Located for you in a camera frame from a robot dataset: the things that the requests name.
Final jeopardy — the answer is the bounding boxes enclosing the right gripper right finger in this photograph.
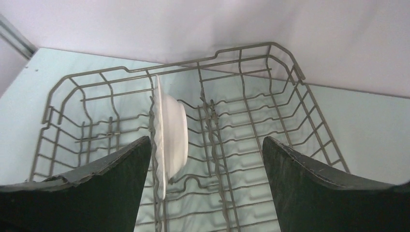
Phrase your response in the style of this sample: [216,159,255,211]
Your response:
[262,137,410,232]

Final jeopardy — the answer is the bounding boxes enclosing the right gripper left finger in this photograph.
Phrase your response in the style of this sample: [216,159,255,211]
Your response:
[0,136,152,232]

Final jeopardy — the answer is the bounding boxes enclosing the white ruffled plate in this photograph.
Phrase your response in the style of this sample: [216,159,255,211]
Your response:
[153,76,189,200]

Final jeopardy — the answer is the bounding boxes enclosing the grey wire dish rack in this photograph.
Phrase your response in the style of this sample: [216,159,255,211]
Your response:
[29,43,349,232]

